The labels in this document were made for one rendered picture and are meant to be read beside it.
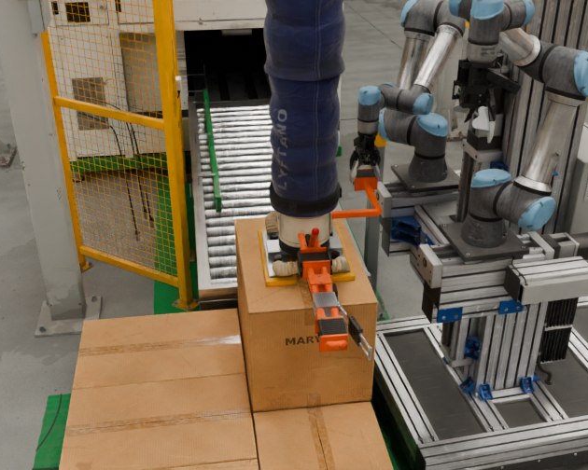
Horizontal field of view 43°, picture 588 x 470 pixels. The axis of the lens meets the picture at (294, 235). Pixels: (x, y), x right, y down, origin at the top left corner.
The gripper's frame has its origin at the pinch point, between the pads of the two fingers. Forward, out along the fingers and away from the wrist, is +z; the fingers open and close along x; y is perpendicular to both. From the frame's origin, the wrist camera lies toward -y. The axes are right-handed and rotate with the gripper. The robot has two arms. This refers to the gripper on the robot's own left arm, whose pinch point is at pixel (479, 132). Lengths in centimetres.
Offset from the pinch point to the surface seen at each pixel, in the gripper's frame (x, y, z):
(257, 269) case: -37, 55, 58
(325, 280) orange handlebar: -4, 40, 43
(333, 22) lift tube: -31, 32, -23
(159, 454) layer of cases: -1, 92, 98
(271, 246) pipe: -41, 49, 53
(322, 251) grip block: -19, 37, 43
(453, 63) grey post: -345, -149, 94
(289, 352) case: -12, 49, 74
